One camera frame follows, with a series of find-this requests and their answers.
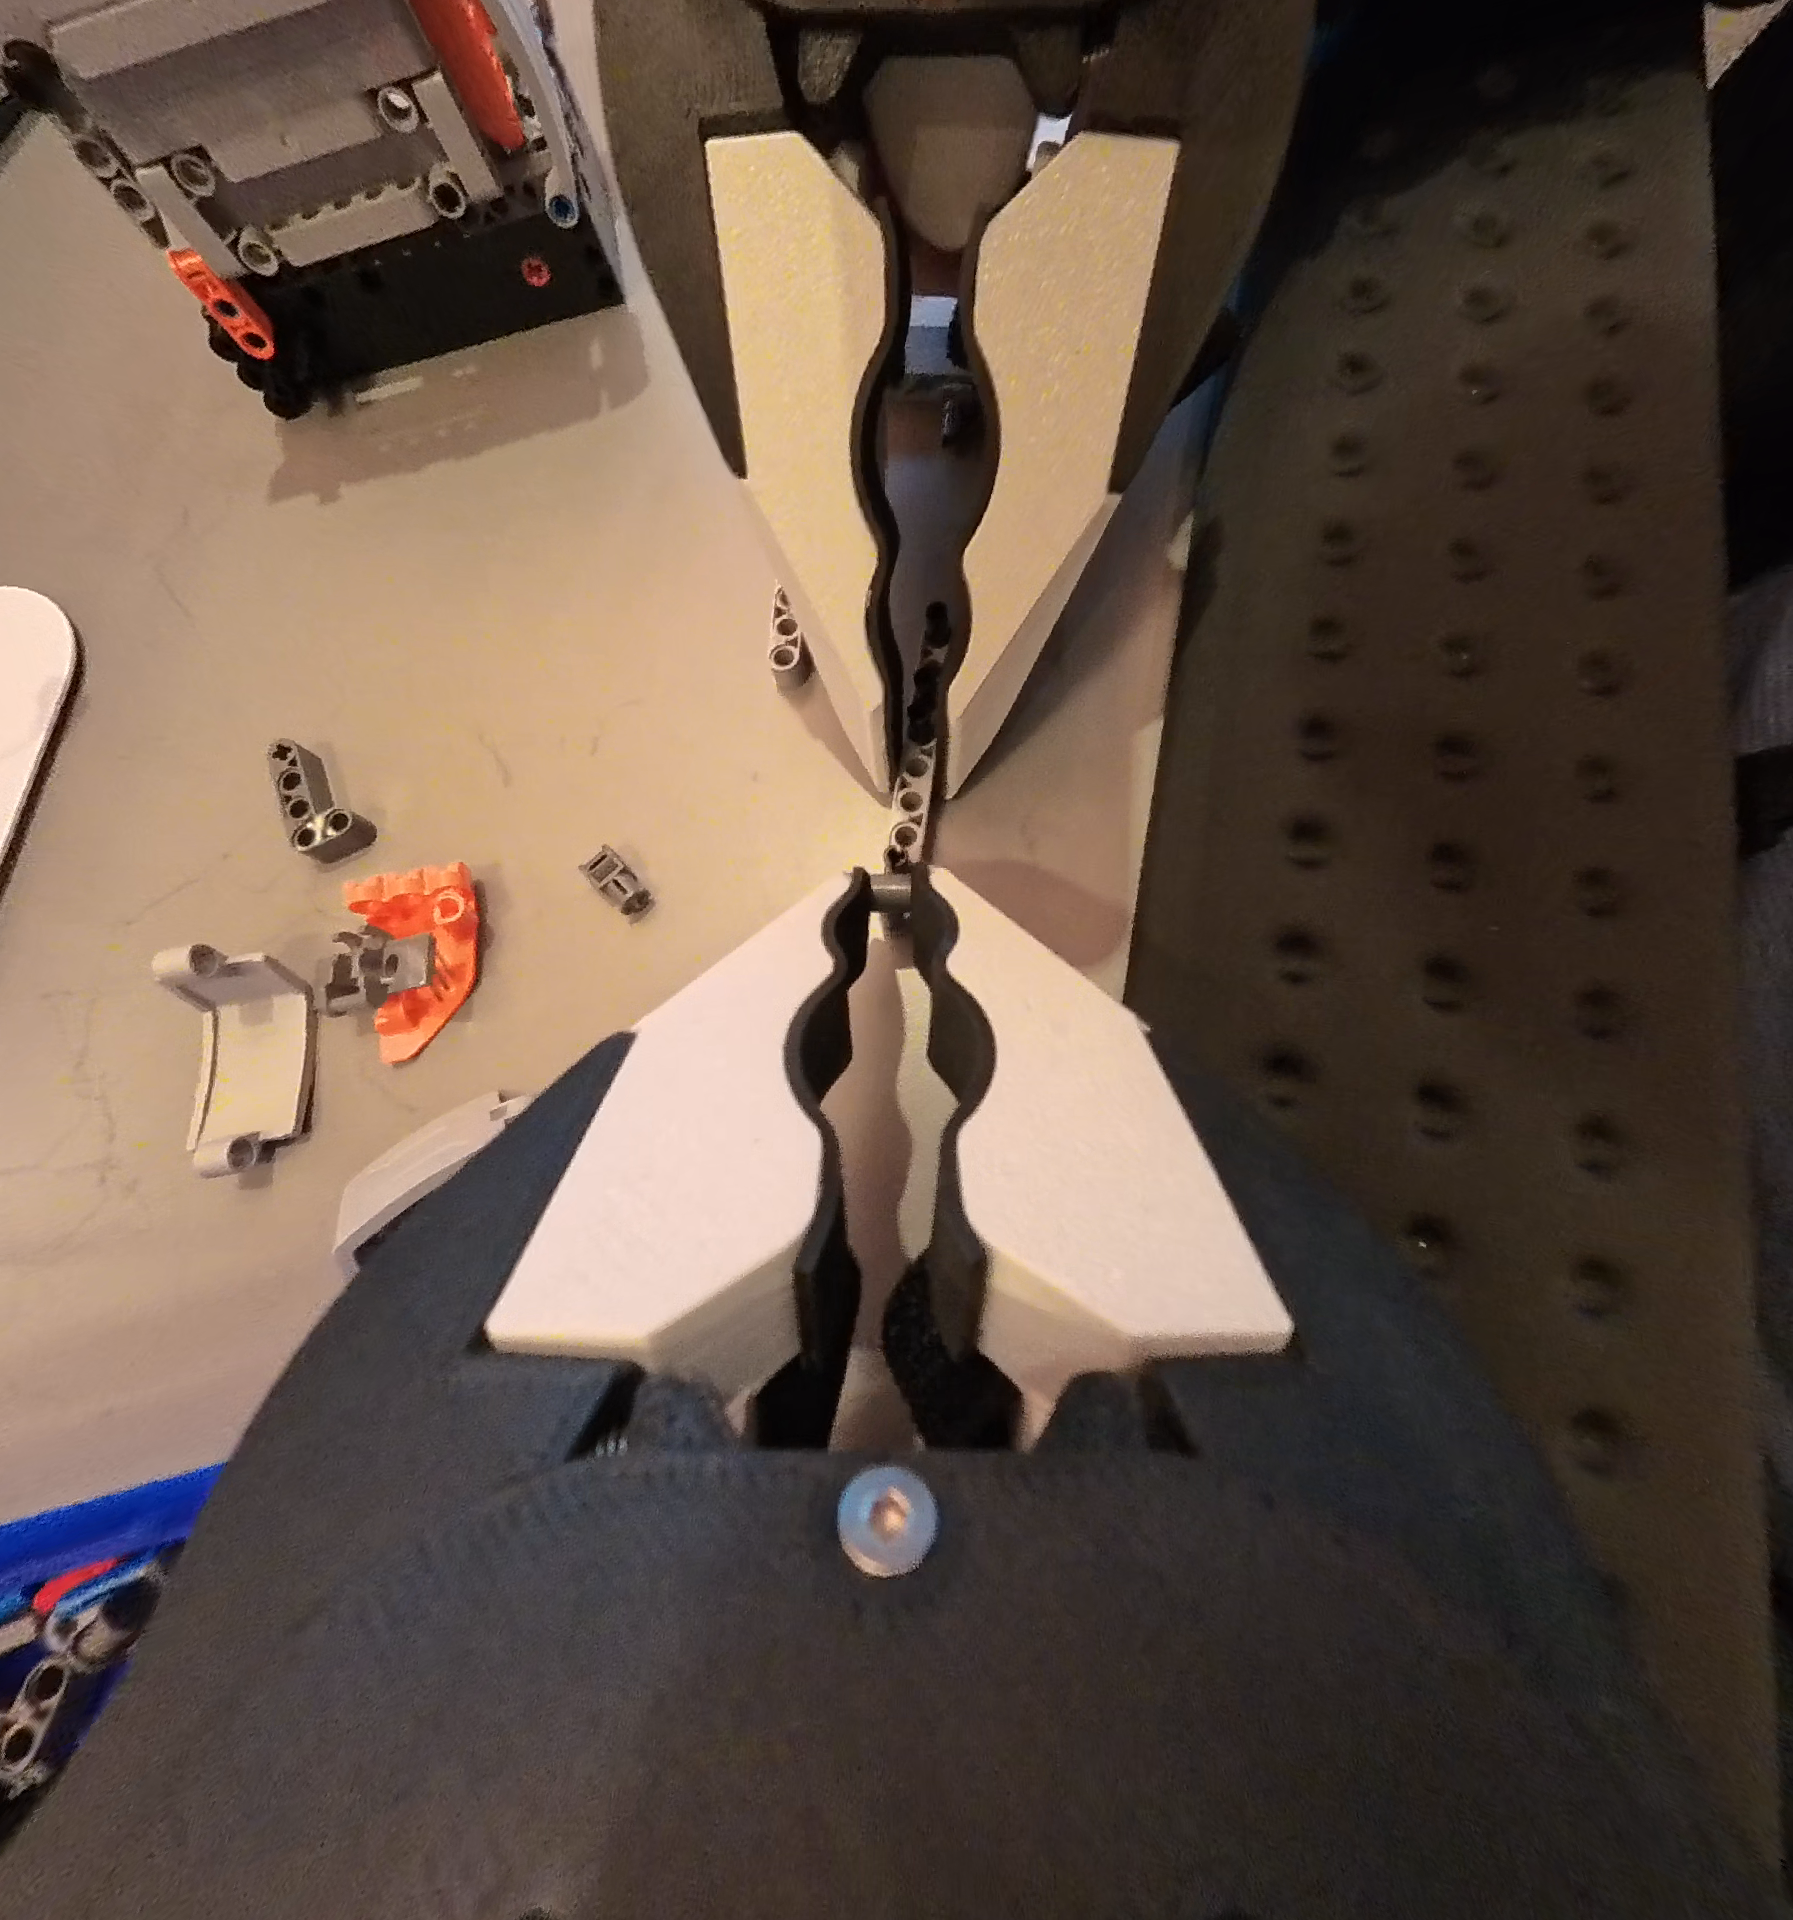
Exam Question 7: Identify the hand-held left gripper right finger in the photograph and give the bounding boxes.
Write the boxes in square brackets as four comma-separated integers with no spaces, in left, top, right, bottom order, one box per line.
[909,867,1294,1375]

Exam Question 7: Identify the light grey curved panel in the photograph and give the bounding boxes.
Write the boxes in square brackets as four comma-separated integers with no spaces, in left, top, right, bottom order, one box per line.
[148,941,322,1183]

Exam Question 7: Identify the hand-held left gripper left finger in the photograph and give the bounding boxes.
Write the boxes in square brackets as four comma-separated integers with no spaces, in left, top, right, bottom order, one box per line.
[485,870,882,1375]

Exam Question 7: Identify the grey and black toy vehicle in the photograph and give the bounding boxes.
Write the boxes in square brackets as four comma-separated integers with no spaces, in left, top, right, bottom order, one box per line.
[0,0,633,425]

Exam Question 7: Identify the orange curved panel piece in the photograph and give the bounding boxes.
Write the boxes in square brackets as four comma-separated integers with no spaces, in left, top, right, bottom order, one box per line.
[343,861,483,1068]

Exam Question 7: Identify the light grey wing panel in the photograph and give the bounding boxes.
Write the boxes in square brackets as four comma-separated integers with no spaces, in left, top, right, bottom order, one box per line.
[327,1086,538,1264]

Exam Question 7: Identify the dark grey bent beam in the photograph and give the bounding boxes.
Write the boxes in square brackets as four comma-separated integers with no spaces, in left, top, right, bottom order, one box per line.
[264,737,382,863]

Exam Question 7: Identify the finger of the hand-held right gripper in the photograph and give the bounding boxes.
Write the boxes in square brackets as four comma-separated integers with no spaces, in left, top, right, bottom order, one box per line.
[933,127,1182,805]
[701,128,909,823]

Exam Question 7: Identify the dark grey connector block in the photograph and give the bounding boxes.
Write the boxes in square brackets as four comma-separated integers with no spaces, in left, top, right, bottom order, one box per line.
[321,925,437,1020]

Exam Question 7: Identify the long light grey holed beam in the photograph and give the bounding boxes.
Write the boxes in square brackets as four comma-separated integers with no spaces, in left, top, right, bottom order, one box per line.
[882,594,970,875]

